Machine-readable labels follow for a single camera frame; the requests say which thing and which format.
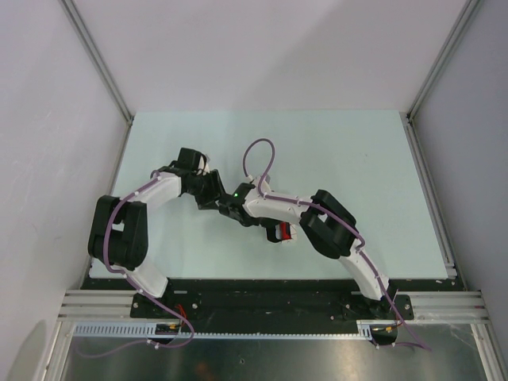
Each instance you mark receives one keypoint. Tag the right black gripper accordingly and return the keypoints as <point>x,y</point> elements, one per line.
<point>264,223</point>

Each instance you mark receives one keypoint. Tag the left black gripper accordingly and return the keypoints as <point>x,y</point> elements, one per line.
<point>215,190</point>

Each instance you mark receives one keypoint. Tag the red sunglasses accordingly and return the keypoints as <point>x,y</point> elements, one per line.
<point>284,231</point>

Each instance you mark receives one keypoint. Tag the white geometric glasses case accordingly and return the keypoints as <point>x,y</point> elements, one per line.
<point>272,234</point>

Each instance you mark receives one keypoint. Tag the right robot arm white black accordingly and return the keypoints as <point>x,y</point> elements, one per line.
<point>328,226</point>

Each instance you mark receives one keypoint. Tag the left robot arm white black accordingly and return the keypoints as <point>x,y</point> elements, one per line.
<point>119,231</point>

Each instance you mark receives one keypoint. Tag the aluminium front crossbar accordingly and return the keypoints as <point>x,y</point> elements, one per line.
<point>442,307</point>

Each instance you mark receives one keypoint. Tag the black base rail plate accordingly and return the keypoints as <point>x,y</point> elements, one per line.
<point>302,306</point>

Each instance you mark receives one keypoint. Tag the grey slotted cable duct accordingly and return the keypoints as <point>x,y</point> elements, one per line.
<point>151,330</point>

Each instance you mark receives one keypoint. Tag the left aluminium frame post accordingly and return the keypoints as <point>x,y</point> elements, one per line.
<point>85,37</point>

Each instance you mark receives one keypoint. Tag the aluminium frame post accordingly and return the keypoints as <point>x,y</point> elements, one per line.
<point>452,41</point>
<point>85,37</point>

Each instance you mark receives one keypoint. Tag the right aluminium frame post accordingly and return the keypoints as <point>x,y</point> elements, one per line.
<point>452,41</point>

